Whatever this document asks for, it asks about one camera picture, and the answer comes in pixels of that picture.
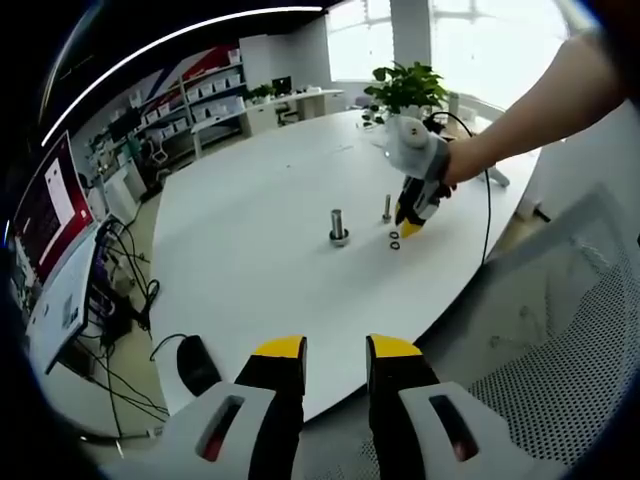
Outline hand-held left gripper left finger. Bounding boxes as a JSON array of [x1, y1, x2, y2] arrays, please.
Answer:
[[107, 334, 308, 480]]

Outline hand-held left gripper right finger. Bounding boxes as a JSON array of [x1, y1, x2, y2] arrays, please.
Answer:
[[365, 333, 571, 480]]

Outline thick threaded metal stud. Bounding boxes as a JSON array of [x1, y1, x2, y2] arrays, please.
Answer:
[[328, 209, 350, 248]]

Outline person's right hand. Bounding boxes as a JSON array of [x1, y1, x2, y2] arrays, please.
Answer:
[[435, 135, 501, 199]]

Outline green potted plant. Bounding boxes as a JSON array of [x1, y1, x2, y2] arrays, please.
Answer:
[[363, 62, 449, 124]]

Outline black computer mouse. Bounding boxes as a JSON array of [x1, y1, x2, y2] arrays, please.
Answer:
[[177, 334, 224, 399]]

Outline grey mesh office chair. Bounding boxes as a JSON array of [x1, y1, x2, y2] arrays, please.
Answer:
[[409, 179, 640, 471]]

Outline curved white background desk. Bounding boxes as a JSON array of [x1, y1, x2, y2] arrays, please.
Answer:
[[192, 88, 346, 146]]

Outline small background plant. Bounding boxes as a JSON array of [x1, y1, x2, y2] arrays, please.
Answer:
[[244, 84, 276, 104]]

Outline white side desk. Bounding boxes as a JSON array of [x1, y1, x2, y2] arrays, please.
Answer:
[[27, 219, 101, 376]]

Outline storage shelf with white bins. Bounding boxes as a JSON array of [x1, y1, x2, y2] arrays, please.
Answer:
[[107, 44, 246, 146]]

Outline white background chair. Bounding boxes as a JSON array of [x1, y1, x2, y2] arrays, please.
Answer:
[[149, 139, 171, 171]]

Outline white cabinet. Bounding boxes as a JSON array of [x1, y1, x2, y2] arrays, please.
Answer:
[[102, 164, 139, 226]]

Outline curved ceiling light strip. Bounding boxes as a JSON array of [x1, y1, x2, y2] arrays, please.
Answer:
[[42, 7, 326, 146]]

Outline computer monitor with red screen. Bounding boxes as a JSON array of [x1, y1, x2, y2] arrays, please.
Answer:
[[10, 130, 99, 289]]

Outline black display on stand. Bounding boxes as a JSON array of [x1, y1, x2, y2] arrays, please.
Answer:
[[108, 107, 141, 139]]

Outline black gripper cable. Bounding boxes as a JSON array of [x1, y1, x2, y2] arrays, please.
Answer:
[[423, 110, 494, 269]]

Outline black mouse cable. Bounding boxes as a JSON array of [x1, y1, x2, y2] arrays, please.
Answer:
[[151, 333, 192, 362]]

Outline bundle of black cables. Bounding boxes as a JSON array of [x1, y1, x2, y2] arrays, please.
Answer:
[[74, 219, 169, 441]]

